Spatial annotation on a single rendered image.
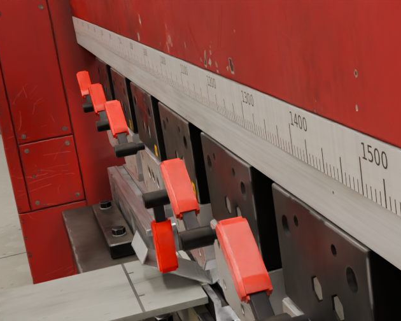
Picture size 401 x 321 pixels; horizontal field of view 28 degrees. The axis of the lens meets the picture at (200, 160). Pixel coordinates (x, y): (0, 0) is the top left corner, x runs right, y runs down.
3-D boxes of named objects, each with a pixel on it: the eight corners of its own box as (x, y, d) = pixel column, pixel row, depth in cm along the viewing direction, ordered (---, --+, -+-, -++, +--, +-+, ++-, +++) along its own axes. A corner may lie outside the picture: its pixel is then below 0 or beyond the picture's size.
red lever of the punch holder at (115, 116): (100, 99, 113) (116, 153, 107) (128, 94, 114) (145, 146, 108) (101, 107, 114) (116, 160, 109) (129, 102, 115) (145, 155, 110)
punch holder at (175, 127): (176, 234, 97) (154, 101, 93) (242, 219, 99) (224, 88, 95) (207, 277, 83) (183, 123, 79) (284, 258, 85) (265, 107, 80)
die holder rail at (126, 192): (114, 206, 188) (106, 167, 186) (138, 200, 189) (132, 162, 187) (154, 280, 141) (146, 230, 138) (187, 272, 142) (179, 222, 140)
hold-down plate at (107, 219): (93, 216, 182) (91, 204, 181) (116, 211, 183) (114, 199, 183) (112, 260, 154) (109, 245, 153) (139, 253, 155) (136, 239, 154)
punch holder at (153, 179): (146, 193, 116) (127, 81, 112) (202, 181, 118) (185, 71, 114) (168, 222, 102) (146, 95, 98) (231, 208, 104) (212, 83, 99)
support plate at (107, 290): (-2, 299, 113) (-3, 292, 113) (177, 256, 118) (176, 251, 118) (-1, 355, 96) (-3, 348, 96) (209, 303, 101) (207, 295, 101)
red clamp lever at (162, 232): (154, 271, 92) (140, 192, 90) (188, 263, 93) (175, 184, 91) (158, 277, 91) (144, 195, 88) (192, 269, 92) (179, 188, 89)
